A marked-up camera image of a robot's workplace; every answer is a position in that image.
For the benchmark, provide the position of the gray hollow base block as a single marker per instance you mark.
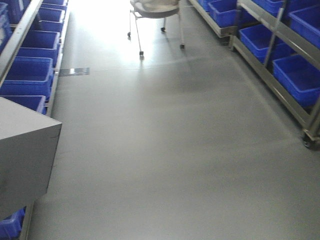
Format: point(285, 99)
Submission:
point(28, 145)

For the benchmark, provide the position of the lower blue bin row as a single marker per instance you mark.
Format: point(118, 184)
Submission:
point(29, 64)

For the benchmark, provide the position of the steel rack with blue bins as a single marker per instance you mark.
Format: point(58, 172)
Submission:
point(280, 40)

